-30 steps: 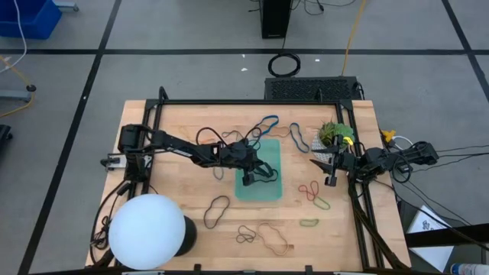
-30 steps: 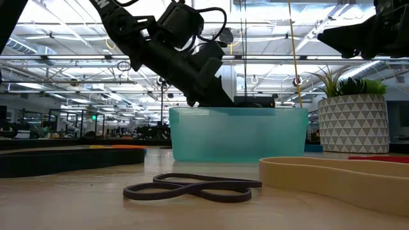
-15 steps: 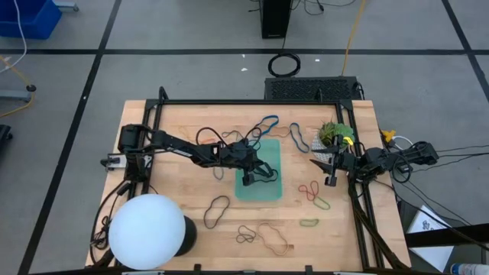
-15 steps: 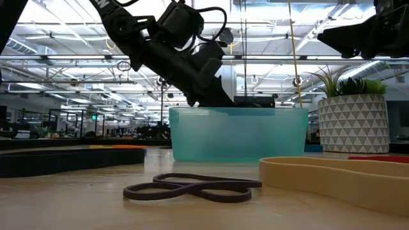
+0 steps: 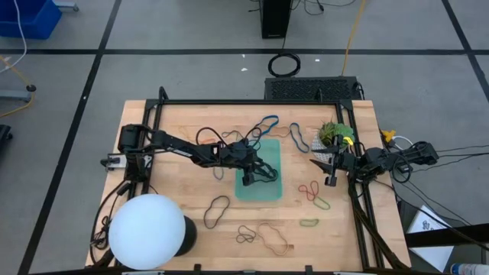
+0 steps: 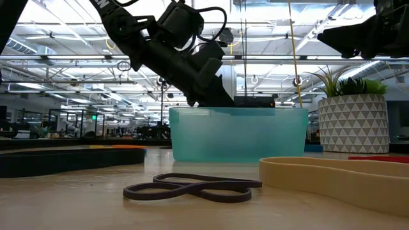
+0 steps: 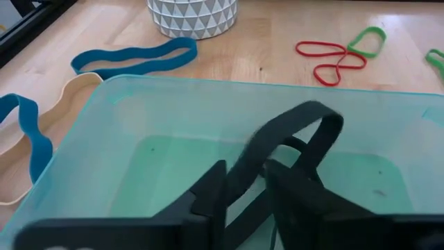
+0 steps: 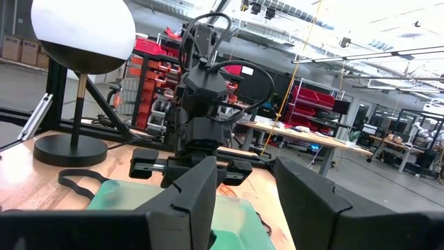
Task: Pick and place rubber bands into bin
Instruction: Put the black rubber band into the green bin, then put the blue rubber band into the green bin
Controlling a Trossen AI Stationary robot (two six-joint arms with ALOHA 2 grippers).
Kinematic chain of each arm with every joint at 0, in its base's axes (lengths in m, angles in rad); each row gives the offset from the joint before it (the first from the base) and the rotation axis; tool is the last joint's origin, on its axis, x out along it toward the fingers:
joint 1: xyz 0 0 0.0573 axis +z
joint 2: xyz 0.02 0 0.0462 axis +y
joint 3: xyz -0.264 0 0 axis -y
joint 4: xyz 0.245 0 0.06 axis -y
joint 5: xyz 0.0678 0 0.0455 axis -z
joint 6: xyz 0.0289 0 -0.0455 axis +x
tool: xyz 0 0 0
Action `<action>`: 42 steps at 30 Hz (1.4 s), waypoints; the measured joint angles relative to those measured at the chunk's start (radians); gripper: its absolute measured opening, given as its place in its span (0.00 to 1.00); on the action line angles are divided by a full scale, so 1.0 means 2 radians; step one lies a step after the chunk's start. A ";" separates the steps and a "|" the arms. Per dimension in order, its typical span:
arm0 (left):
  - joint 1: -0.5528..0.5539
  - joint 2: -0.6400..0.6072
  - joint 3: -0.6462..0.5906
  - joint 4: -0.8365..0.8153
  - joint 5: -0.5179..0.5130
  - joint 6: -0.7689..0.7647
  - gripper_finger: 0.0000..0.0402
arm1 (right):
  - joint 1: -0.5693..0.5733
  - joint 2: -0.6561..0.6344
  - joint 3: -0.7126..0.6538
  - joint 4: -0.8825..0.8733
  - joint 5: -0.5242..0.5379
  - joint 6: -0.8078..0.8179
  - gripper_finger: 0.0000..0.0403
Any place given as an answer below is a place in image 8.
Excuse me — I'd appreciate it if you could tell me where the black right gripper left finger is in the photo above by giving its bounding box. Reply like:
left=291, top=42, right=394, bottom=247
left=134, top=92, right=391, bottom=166
left=133, top=156, right=218, bottom=250

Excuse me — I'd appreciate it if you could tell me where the brown cardboard box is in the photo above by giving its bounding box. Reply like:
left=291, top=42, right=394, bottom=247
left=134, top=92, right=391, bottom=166
left=1, top=35, right=22, bottom=62
left=36, top=47, right=50, bottom=69
left=20, top=40, right=39, bottom=66

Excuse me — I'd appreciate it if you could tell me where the yellow hanging cable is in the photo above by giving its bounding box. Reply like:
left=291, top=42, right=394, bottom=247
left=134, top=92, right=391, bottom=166
left=259, top=0, right=323, bottom=157

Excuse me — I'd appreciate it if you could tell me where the thin dark rubber band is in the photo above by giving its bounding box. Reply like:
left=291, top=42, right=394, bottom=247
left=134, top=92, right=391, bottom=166
left=255, top=210, right=273, bottom=237

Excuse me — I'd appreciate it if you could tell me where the black monitor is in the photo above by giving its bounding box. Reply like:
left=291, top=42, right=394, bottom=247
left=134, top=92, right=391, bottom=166
left=332, top=99, right=352, bottom=116

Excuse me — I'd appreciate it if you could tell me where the shelf with red bins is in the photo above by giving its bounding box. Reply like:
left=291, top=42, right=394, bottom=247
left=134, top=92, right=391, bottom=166
left=284, top=78, right=336, bottom=137
left=128, top=26, right=183, bottom=130

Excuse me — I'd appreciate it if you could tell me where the wooden top workbench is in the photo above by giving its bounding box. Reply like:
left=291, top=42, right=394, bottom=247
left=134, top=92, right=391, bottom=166
left=368, top=133, right=427, bottom=174

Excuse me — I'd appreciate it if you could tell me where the small potted plant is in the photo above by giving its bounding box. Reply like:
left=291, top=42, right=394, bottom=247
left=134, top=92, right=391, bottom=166
left=346, top=130, right=361, bottom=149

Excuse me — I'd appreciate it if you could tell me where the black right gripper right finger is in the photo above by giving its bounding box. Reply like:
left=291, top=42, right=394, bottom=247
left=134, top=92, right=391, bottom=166
left=275, top=156, right=400, bottom=250

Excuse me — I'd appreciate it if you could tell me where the white globe table lamp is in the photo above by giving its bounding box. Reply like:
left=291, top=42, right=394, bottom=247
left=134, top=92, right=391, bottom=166
left=30, top=0, right=137, bottom=168

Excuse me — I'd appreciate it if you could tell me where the black looped camera cable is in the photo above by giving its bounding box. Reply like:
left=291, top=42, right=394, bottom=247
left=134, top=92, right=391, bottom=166
left=207, top=59, right=275, bottom=124
left=178, top=12, right=232, bottom=70

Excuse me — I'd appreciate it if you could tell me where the black aluminium table frame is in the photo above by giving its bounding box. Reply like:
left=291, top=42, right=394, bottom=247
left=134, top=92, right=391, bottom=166
left=0, top=57, right=278, bottom=171

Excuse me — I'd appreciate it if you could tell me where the long wooden table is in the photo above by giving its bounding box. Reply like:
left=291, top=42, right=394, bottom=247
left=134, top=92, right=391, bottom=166
left=239, top=116, right=375, bottom=177

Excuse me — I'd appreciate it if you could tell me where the teal translucent plastic bin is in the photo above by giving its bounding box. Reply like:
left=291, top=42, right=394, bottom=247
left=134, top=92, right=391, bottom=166
left=86, top=178, right=278, bottom=250

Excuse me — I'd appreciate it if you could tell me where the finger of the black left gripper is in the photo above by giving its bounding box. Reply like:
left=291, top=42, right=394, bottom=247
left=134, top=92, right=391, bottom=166
left=161, top=162, right=190, bottom=189

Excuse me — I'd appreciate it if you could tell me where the silver aluminium bracket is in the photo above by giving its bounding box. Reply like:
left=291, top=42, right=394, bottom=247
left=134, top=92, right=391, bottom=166
left=17, top=92, right=53, bottom=142

